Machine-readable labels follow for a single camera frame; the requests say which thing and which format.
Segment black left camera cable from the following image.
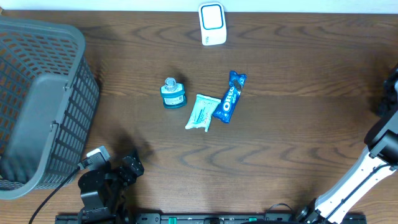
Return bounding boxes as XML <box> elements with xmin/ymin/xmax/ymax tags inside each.
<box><xmin>27</xmin><ymin>166</ymin><xmax>82</xmax><ymax>224</ymax></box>

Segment grey plastic mesh basket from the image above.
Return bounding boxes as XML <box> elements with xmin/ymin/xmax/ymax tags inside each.
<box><xmin>1</xmin><ymin>17</ymin><xmax>100</xmax><ymax>200</ymax></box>

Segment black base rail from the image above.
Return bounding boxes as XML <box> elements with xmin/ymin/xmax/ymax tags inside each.
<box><xmin>55</xmin><ymin>212</ymin><xmax>368</xmax><ymax>224</ymax></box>

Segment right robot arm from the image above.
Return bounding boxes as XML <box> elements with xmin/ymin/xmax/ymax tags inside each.
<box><xmin>295</xmin><ymin>67</ymin><xmax>397</xmax><ymax>223</ymax></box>

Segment teal wet wipes pack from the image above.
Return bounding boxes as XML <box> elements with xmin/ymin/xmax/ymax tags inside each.
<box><xmin>185</xmin><ymin>94</ymin><xmax>221</xmax><ymax>133</ymax></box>

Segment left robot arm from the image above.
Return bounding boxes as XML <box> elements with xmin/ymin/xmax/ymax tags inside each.
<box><xmin>77</xmin><ymin>146</ymin><xmax>144</xmax><ymax>223</ymax></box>

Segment blue Oreo cookie pack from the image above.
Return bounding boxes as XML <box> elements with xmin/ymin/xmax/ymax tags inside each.
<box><xmin>213</xmin><ymin>70</ymin><xmax>247</xmax><ymax>123</ymax></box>

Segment blue mouthwash bottle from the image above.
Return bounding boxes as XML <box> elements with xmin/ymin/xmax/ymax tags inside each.
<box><xmin>160</xmin><ymin>77</ymin><xmax>187</xmax><ymax>109</ymax></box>

